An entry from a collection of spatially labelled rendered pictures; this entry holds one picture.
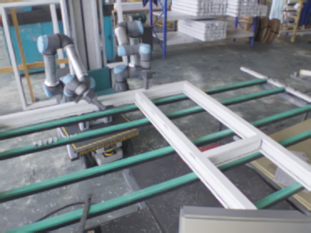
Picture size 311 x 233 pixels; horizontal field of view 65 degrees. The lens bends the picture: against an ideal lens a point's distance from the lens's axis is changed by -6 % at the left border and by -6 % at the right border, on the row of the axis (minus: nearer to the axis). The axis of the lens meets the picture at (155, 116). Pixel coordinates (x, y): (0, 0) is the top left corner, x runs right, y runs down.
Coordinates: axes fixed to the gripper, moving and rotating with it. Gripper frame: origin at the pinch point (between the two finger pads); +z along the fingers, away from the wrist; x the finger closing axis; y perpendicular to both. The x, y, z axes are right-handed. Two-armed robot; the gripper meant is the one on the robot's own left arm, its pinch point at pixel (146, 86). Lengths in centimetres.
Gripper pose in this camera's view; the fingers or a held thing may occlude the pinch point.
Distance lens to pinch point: 194.3
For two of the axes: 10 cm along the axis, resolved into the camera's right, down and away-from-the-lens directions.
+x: -4.2, -4.5, 7.9
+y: 9.1, -2.1, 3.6
